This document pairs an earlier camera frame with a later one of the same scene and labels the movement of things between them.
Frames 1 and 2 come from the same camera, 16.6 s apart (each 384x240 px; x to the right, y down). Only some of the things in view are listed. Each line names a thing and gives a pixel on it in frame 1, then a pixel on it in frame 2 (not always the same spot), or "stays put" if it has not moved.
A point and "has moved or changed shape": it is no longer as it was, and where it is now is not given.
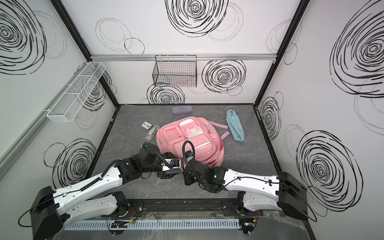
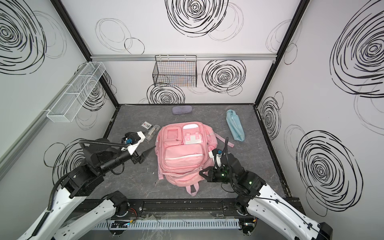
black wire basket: x=175 y=70 stays put
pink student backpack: x=194 y=134 has moved or changed shape
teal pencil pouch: x=235 y=125 stays put
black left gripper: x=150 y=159 to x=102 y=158
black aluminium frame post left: x=99 y=69 stays put
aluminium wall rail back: x=182 y=57 stays put
